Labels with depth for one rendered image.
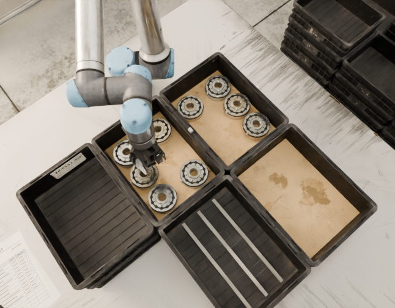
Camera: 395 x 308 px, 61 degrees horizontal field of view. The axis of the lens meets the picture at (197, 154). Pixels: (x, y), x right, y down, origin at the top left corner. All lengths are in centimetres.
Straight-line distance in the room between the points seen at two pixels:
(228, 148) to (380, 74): 118
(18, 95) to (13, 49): 41
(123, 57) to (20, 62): 158
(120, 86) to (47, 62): 188
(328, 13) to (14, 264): 199
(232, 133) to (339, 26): 108
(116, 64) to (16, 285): 90
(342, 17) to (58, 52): 192
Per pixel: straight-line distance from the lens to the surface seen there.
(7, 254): 152
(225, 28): 175
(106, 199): 127
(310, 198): 127
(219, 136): 129
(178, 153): 127
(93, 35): 99
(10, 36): 304
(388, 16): 264
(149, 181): 122
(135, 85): 89
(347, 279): 141
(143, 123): 82
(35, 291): 145
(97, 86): 91
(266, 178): 125
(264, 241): 121
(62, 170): 128
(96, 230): 126
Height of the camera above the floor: 201
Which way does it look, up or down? 69 degrees down
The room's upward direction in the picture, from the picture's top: 5 degrees counter-clockwise
